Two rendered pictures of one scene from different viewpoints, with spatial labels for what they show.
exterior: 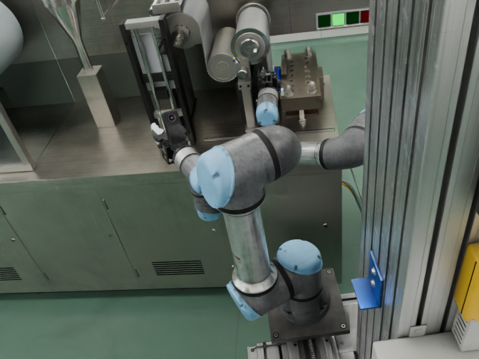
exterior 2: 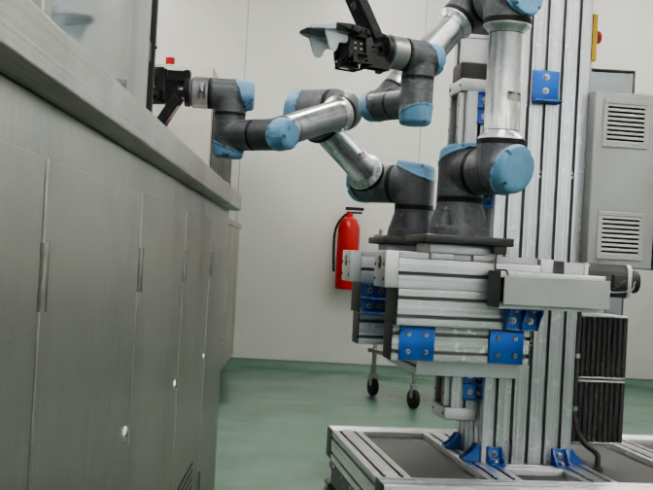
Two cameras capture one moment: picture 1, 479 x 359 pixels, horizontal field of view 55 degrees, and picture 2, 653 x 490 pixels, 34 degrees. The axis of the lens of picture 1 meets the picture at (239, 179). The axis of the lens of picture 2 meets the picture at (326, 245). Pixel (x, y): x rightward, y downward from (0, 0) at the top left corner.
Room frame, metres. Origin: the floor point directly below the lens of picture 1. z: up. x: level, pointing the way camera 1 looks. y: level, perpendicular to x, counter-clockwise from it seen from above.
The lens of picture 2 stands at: (1.68, 2.43, 0.75)
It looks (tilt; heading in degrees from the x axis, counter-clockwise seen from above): 1 degrees up; 258
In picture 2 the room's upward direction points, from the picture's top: 3 degrees clockwise
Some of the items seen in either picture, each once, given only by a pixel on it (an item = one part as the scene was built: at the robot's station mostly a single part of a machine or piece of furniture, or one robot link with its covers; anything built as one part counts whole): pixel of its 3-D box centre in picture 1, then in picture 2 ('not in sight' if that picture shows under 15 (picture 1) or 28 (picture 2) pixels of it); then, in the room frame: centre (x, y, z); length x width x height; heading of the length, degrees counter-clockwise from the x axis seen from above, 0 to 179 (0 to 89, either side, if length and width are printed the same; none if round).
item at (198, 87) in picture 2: (266, 98); (198, 92); (1.46, -0.15, 1.13); 0.08 x 0.05 x 0.08; 79
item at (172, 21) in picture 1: (187, 18); not in sight; (1.84, 0.09, 1.33); 0.25 x 0.14 x 0.14; 169
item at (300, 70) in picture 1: (299, 79); not in sight; (1.79, -0.34, 1.00); 0.40 x 0.16 x 0.06; 169
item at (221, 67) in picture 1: (225, 53); not in sight; (1.81, -0.04, 1.17); 0.26 x 0.12 x 0.12; 169
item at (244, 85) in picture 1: (246, 97); not in sight; (1.63, -0.09, 1.05); 0.06 x 0.05 x 0.31; 169
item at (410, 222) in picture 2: not in sight; (413, 222); (0.77, -0.61, 0.87); 0.15 x 0.15 x 0.10
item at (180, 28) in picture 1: (180, 34); not in sight; (1.69, 0.12, 1.33); 0.06 x 0.06 x 0.06; 79
